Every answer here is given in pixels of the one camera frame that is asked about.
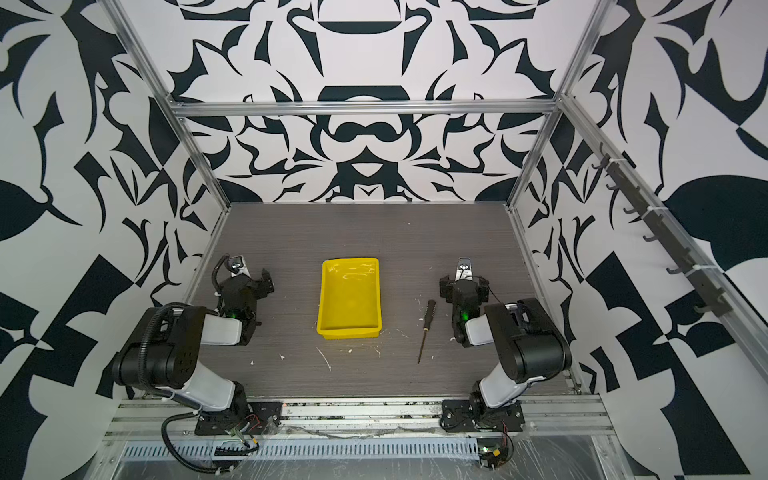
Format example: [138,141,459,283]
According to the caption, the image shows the black handled screwdriver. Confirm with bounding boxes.
[417,299,436,363]

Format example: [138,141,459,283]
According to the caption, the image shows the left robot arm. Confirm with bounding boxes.
[111,269,275,435]

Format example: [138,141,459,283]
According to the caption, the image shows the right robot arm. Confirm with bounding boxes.
[439,276,572,428]

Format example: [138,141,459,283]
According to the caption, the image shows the yellow plastic bin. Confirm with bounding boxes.
[316,258,383,340]

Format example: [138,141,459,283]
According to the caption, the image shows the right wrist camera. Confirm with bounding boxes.
[455,257,474,281]

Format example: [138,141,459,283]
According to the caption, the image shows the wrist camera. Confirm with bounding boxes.
[455,257,474,281]
[225,255,250,277]

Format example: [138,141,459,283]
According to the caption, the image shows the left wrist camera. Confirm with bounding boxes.
[225,255,250,277]

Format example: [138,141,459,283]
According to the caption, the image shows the white slotted cable duct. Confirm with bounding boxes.
[119,437,481,462]

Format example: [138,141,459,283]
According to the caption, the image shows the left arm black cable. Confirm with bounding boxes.
[159,411,260,475]

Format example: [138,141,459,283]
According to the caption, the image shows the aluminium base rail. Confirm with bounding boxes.
[101,395,619,442]

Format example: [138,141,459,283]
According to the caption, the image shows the aluminium corner post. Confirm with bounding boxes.
[507,106,562,211]

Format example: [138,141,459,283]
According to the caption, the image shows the aluminium frame crossbar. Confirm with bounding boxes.
[170,99,556,118]

